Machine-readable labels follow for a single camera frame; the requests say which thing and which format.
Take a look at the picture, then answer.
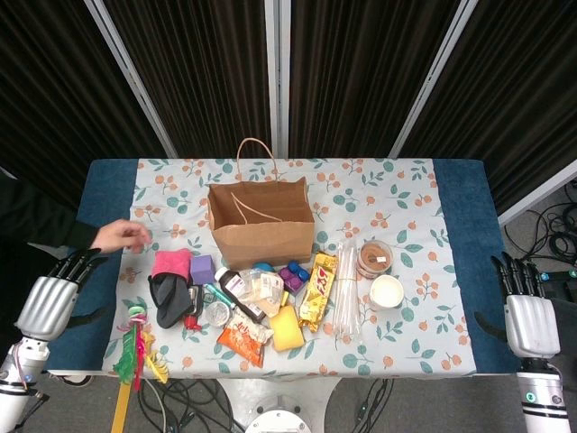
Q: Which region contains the person's bare hand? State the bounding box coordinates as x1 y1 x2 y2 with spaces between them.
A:
89 219 153 254

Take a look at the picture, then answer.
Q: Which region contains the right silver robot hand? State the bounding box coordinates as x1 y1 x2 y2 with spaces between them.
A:
473 251 562 361

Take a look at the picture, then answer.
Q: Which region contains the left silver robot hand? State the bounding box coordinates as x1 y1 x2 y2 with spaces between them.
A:
15 247 110 340

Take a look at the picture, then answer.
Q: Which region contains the white cup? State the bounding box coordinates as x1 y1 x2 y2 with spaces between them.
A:
369 273 405 311

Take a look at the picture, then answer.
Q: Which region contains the clear plastic packet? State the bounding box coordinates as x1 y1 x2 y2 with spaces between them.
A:
236 268 285 317

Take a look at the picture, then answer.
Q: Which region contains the clear straw bundle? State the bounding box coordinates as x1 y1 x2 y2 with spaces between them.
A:
332 241 362 337

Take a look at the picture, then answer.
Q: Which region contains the gold snack package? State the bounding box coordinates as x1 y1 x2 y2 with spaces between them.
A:
298 251 339 334

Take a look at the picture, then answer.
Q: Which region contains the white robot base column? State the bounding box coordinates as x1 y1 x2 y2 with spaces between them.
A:
215 376 339 433

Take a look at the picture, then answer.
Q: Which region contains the person's black sleeved forearm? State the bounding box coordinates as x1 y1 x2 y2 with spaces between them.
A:
0 173 101 254

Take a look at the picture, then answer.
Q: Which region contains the teal tube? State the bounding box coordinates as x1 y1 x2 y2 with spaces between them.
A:
203 282 236 309

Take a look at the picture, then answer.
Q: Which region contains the clear round container of pins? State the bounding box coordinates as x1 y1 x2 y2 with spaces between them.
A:
203 300 234 328

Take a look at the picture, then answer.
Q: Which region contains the brown paper bag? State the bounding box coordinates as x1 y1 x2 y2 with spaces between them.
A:
206 137 316 272

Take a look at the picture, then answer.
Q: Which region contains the orange snack bag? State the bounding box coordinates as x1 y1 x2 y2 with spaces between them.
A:
216 309 275 366

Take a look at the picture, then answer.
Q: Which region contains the black power strip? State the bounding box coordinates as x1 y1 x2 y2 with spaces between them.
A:
538 269 577 283

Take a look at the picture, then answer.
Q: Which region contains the pink cloth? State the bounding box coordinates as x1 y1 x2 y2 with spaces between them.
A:
151 247 194 280

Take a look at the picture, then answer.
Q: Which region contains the dark grey cloth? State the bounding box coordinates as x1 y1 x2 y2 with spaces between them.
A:
147 273 193 329

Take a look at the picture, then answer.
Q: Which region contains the purple foam cube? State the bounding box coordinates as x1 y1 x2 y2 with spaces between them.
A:
189 254 217 285

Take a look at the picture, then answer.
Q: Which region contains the black bottle with red cap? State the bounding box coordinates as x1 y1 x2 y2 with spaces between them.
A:
183 284 206 330

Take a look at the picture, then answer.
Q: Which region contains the colourful feather toy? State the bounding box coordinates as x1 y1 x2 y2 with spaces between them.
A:
112 302 170 392

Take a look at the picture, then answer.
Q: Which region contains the dark brown drink bottle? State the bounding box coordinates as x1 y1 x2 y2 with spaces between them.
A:
214 266 267 324

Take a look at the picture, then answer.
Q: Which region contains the blue table cover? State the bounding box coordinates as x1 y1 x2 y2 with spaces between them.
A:
44 158 533 375

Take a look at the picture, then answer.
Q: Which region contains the dark ribbed divider panel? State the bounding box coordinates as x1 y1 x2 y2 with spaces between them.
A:
96 0 279 159
396 0 577 225
279 0 479 159
0 0 177 213

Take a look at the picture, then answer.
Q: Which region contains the floral tablecloth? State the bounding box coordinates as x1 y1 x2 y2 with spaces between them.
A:
102 157 478 378

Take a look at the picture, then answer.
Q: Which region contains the purple and blue toy brick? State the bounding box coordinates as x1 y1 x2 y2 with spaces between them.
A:
278 260 311 297

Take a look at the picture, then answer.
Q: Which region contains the yellow sponge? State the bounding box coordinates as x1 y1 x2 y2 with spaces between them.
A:
269 305 307 352

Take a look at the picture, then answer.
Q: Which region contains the black floor cable bundle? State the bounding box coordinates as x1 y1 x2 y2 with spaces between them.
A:
503 179 577 272
349 377 396 433
137 377 244 433

